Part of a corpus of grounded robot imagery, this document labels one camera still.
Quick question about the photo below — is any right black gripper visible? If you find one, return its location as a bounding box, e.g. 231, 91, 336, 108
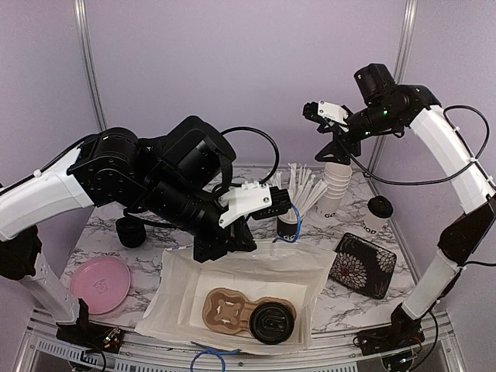
315, 100, 401, 164

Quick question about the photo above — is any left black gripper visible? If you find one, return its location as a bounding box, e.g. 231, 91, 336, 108
139, 171, 259, 264

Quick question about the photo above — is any white paper cup GOOD print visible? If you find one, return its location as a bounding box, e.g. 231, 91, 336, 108
362, 212, 388, 235

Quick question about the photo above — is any brown cardboard cup carrier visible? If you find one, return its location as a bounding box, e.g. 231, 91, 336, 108
202, 288, 297, 335

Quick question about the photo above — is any blue checkered paper bag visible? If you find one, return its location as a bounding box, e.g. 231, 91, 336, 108
135, 238, 336, 356

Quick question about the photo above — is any black plastic cup lid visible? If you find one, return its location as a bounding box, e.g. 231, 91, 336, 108
367, 195, 394, 219

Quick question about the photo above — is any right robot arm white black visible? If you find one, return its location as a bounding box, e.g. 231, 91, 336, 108
302, 64, 495, 347

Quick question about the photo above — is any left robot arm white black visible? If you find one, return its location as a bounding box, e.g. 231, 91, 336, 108
1, 116, 256, 345

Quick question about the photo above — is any stack of white paper cups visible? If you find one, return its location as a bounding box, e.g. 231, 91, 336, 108
317, 162, 353, 219

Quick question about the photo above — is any white wrapped straws bundle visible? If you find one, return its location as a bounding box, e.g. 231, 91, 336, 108
268, 163, 329, 219

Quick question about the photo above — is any stack of black cup lids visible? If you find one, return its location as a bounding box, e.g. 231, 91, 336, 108
115, 217, 146, 248

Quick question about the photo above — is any black cup holding straws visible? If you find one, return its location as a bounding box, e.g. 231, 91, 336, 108
277, 218, 301, 243

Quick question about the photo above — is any black floral square dish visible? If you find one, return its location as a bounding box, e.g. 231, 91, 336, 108
329, 232, 397, 299

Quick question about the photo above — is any pink plastic plate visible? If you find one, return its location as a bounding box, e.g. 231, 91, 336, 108
69, 257, 131, 315

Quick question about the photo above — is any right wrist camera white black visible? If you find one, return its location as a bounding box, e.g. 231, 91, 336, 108
302, 101, 349, 134

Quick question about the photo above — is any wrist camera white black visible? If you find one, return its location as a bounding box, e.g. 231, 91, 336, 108
302, 101, 349, 134
219, 182, 292, 228

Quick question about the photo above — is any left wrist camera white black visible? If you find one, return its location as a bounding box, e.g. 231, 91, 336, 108
219, 182, 292, 228

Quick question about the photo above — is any right aluminium frame post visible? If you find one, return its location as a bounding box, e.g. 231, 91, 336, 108
368, 0, 419, 172

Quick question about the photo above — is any aluminium frame post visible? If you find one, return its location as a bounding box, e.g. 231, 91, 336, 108
74, 0, 108, 131
368, 0, 419, 172

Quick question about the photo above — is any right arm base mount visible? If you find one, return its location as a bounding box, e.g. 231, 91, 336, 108
353, 304, 425, 356

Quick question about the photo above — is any left aluminium frame post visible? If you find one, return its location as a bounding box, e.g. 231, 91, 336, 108
74, 0, 108, 131

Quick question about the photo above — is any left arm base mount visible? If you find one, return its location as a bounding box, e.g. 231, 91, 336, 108
56, 298, 124, 354

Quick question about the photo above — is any aluminium front rail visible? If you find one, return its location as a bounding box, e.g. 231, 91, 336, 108
13, 309, 466, 371

